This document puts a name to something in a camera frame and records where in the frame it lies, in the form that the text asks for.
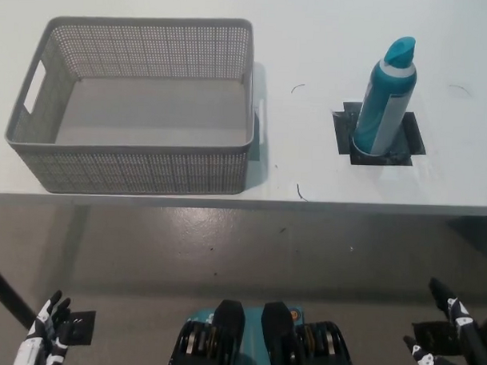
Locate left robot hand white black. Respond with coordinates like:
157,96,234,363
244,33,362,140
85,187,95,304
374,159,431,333
11,288,73,365

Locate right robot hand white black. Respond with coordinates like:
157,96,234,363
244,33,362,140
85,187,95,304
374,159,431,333
401,276,485,365

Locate teal air freshener spray can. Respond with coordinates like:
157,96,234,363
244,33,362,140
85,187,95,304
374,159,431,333
351,34,420,158

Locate black tape patch on table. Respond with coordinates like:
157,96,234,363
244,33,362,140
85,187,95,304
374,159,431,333
330,100,428,169

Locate grey perforated plastic basket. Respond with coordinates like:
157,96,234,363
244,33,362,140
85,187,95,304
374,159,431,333
2,10,271,201

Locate robot body black teal blocks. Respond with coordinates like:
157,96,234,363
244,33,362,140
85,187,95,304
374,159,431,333
166,297,360,365

